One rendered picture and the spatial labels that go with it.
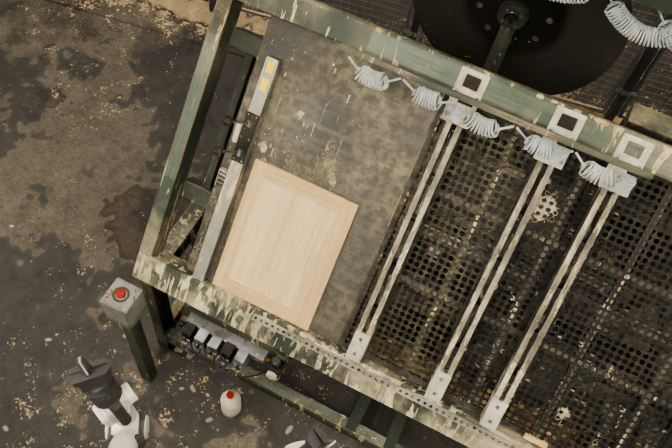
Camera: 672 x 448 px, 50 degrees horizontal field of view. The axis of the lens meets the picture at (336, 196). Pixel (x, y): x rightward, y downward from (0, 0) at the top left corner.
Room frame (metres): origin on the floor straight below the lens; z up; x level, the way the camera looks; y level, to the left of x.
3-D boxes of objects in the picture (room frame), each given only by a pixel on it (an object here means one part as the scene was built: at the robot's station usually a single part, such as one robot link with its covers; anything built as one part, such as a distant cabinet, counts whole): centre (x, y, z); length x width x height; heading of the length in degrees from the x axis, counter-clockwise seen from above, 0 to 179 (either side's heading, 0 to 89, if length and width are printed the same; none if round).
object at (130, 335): (1.15, 0.77, 0.38); 0.06 x 0.06 x 0.75; 72
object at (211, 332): (1.08, 0.33, 0.69); 0.50 x 0.14 x 0.24; 72
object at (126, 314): (1.15, 0.77, 0.84); 0.12 x 0.12 x 0.18; 72
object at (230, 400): (1.06, 0.33, 0.10); 0.10 x 0.10 x 0.20
